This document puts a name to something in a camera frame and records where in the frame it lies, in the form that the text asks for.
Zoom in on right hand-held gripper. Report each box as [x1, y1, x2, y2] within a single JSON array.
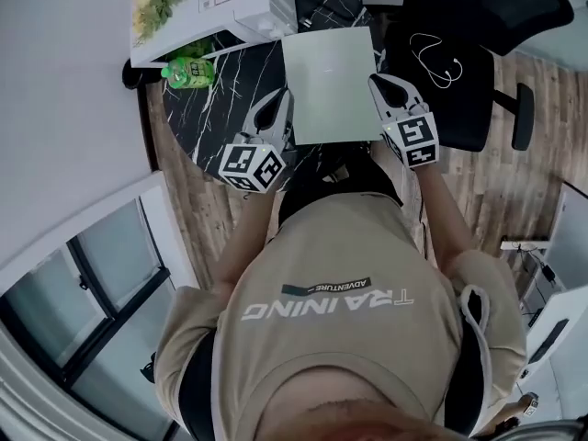
[[368, 73, 441, 169]]

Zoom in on black power cable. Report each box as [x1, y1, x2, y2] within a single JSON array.
[[296, 0, 364, 29]]

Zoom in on black harness strap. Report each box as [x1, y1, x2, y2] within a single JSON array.
[[443, 285, 493, 435], [177, 331, 217, 441]]

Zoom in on black bag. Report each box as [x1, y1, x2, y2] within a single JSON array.
[[140, 351, 160, 383]]

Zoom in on round black marble table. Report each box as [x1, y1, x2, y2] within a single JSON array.
[[161, 0, 391, 192]]

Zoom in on beige printed t-shirt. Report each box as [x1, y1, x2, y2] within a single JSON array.
[[153, 193, 527, 441]]

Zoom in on black white patterned block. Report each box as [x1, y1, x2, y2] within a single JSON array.
[[518, 391, 539, 418]]

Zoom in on black office chair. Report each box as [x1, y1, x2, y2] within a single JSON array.
[[380, 0, 575, 153]]

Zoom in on white office desk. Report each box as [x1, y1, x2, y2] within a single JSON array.
[[521, 184, 588, 376]]

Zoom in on frosted glass door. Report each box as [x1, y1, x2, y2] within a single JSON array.
[[512, 0, 588, 80]]

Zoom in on black round bin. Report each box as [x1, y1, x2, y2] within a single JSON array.
[[121, 57, 153, 90]]

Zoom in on yellow artificial flowers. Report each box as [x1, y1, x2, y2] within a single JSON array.
[[126, 0, 185, 45]]

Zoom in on white charging cable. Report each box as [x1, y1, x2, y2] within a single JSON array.
[[408, 33, 463, 90]]

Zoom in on person's right forearm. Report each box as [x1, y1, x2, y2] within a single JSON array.
[[415, 165, 479, 270]]

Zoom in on green drink bottle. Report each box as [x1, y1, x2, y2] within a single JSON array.
[[161, 55, 217, 90]]

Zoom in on white microwave oven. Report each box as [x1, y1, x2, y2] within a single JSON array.
[[130, 0, 300, 69]]

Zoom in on white power strip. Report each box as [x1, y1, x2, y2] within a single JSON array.
[[500, 240, 550, 251]]

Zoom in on person's black shorts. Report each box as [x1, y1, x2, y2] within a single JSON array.
[[277, 153, 405, 229]]

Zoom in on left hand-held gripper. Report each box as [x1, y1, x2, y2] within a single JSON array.
[[218, 88, 298, 196]]

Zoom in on person's left forearm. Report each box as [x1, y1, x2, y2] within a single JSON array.
[[213, 189, 279, 296]]

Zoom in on black framed window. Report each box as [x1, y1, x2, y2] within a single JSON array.
[[0, 195, 180, 441]]

